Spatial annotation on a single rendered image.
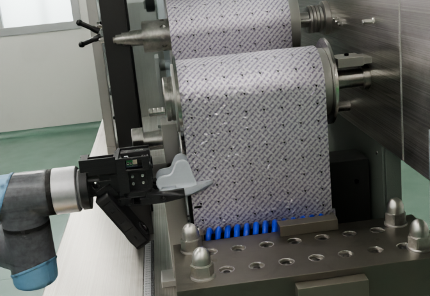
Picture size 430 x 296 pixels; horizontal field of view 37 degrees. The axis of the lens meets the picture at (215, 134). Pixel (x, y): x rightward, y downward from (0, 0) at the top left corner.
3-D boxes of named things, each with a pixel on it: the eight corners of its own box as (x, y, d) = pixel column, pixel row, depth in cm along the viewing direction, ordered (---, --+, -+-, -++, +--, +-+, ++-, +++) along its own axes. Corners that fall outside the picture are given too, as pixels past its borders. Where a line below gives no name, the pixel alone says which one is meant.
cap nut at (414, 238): (402, 244, 96) (402, 216, 95) (426, 241, 97) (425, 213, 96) (412, 254, 93) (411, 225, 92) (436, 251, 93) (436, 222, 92)
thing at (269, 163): (194, 225, 108) (182, 118, 104) (331, 208, 110) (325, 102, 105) (194, 226, 108) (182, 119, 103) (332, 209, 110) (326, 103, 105)
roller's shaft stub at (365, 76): (324, 91, 113) (323, 66, 112) (363, 87, 114) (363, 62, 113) (331, 96, 109) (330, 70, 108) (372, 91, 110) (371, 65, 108)
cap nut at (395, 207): (381, 220, 106) (379, 195, 104) (402, 218, 106) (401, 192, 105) (388, 229, 102) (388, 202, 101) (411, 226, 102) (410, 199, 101)
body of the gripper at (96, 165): (152, 156, 101) (74, 165, 100) (159, 207, 103) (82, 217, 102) (152, 143, 108) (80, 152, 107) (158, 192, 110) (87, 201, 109)
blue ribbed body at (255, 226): (204, 243, 109) (202, 224, 108) (329, 227, 110) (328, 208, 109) (206, 252, 105) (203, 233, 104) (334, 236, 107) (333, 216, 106)
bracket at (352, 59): (329, 64, 113) (329, 52, 112) (362, 61, 113) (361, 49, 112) (338, 68, 108) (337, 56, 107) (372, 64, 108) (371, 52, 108)
